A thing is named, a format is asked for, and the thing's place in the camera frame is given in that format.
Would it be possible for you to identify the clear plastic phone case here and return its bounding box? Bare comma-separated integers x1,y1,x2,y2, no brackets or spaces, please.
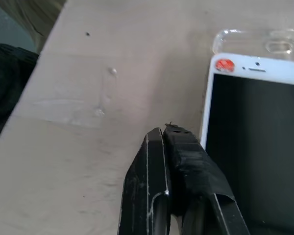
212,28,294,67

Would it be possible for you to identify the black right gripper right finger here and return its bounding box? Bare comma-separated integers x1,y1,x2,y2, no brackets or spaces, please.
163,123,251,235

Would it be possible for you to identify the clear adhesive tape strip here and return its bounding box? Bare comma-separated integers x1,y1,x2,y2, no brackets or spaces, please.
30,67,119,128

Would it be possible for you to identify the dark fabric object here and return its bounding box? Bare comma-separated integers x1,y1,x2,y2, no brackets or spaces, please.
0,38,40,152

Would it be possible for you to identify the white smartphone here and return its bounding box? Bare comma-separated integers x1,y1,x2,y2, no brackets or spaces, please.
200,53,294,235

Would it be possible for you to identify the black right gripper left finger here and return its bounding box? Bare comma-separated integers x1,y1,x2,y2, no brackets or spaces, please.
118,127,172,235

